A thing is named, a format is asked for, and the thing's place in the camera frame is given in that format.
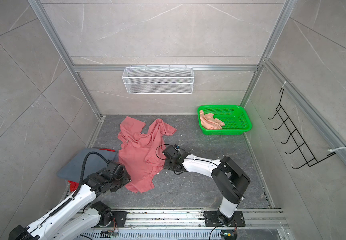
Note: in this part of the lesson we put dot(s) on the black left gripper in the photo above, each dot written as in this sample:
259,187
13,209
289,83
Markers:
127,179

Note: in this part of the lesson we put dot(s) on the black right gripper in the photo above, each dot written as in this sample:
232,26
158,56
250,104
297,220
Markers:
166,164

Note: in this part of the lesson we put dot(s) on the pink-red t-shirt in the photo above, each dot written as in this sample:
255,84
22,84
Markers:
142,154

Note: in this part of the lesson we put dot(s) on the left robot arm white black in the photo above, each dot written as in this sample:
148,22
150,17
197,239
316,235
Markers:
54,226

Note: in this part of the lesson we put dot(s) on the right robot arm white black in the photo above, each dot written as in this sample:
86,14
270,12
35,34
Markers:
230,179

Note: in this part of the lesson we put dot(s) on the folded red t-shirt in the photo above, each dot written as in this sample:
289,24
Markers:
71,172

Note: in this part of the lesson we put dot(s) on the light peach t-shirt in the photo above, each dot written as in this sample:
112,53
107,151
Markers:
208,121

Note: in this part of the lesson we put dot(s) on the green plastic laundry basket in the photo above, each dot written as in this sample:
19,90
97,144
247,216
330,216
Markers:
235,118

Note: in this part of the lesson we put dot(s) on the white zip tie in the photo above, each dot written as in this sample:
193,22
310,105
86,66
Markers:
336,149

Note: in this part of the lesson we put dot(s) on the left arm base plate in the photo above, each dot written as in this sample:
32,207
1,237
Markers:
116,218

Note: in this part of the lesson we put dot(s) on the aluminium mounting rail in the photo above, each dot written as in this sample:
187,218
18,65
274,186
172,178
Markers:
187,219

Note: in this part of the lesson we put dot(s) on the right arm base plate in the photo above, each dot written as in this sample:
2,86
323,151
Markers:
216,218

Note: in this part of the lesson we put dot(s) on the white wire mesh shelf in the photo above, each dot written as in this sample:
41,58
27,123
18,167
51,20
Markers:
158,80

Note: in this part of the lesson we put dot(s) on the black wire hook rack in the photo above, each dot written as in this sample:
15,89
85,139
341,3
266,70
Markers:
294,134

